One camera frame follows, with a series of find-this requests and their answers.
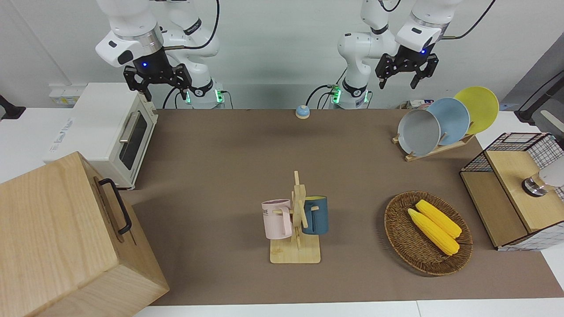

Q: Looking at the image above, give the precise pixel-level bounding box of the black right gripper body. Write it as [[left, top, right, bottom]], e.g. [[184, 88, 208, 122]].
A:
[[131, 46, 178, 85]]

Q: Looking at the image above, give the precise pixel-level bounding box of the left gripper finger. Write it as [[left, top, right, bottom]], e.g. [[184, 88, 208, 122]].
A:
[[375, 53, 395, 90], [410, 53, 439, 90]]

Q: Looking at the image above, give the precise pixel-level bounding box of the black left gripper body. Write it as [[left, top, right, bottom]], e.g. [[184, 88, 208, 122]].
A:
[[390, 44, 431, 74]]

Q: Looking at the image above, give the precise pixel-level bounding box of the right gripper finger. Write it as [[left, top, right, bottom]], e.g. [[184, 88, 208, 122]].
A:
[[170, 64, 193, 101], [123, 66, 153, 103]]

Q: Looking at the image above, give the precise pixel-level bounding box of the gray plate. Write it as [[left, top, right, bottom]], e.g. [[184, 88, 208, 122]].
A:
[[397, 109, 442, 157]]

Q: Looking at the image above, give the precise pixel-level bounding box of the light blue plate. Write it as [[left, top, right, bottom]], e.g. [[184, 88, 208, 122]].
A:
[[427, 98, 471, 146]]

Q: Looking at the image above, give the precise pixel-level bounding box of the yellow plate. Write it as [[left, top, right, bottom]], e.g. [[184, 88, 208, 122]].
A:
[[454, 86, 500, 135]]

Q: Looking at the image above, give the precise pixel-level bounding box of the wooden plate rack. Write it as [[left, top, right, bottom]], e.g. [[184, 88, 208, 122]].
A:
[[392, 131, 476, 162]]

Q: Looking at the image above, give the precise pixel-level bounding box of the small printed box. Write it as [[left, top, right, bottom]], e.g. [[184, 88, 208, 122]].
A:
[[399, 100, 434, 111]]

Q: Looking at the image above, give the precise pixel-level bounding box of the white toaster oven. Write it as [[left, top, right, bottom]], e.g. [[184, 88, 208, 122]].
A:
[[43, 83, 158, 191]]

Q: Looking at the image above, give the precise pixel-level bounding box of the brown table mat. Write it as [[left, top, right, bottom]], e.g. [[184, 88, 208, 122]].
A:
[[119, 109, 564, 306]]

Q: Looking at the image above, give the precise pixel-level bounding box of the black stand clamp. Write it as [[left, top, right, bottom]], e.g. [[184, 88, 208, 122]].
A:
[[0, 95, 26, 120]]

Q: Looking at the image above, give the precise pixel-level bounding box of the yellow corn cob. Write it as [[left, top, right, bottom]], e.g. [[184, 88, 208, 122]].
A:
[[408, 208, 460, 256], [416, 199, 462, 239]]

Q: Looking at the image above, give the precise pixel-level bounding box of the brown wicker basket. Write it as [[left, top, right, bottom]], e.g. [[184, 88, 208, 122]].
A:
[[384, 191, 473, 276]]

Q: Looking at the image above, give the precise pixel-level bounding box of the dark blue mug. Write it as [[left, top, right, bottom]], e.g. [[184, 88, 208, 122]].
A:
[[301, 196, 329, 235]]

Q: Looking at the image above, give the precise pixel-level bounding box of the pink mug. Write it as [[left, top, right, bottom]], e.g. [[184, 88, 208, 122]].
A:
[[262, 199, 293, 240]]

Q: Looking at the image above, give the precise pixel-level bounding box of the wooden drawer cabinet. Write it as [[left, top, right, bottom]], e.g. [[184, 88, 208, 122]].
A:
[[0, 151, 170, 317]]

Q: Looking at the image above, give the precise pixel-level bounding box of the wooden mug tree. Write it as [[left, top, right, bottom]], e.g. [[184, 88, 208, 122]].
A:
[[270, 171, 321, 264]]

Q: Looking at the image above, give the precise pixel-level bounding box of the black right base cable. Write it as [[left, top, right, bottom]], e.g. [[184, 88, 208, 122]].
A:
[[162, 86, 178, 109]]

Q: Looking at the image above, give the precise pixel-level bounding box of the black base cable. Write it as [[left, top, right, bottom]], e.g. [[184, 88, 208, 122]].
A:
[[162, 86, 178, 109], [306, 83, 341, 109]]

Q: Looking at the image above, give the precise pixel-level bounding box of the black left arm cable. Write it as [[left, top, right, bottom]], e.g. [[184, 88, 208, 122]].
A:
[[442, 0, 497, 40]]

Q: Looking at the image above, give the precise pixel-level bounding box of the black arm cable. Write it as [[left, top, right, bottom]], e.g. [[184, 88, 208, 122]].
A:
[[165, 0, 220, 50], [442, 0, 497, 40]]

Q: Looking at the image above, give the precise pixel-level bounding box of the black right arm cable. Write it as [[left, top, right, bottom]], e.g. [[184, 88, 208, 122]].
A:
[[165, 0, 220, 50]]

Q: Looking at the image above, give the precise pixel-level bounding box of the white wall socket box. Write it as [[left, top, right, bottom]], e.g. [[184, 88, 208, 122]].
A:
[[49, 85, 86, 106]]

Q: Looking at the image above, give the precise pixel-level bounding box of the black left base cable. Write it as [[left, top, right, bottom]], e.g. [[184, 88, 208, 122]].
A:
[[306, 83, 341, 109]]

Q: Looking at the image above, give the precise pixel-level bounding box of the wire and wood shelf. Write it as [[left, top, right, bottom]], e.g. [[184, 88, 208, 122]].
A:
[[460, 132, 564, 251]]

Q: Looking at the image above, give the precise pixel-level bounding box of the black cabinet handle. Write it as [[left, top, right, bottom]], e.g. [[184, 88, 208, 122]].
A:
[[99, 178, 133, 235]]

